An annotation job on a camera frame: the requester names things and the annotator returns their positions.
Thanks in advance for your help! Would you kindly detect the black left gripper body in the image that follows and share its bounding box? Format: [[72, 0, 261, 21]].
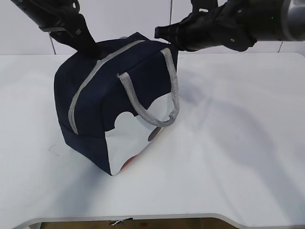
[[35, 0, 88, 41]]

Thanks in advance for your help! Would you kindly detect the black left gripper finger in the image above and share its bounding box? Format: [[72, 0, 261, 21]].
[[50, 27, 100, 58]]

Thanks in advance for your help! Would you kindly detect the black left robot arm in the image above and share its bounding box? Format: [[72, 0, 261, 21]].
[[12, 0, 100, 58]]

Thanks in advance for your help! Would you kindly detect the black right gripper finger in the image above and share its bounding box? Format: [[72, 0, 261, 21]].
[[154, 14, 221, 52]]

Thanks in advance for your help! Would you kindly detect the navy blue lunch bag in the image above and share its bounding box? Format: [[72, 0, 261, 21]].
[[54, 33, 180, 176]]

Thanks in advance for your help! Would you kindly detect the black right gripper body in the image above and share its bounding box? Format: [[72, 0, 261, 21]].
[[190, 0, 257, 52]]

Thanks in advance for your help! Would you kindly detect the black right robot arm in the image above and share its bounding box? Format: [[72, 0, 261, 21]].
[[154, 0, 305, 52]]

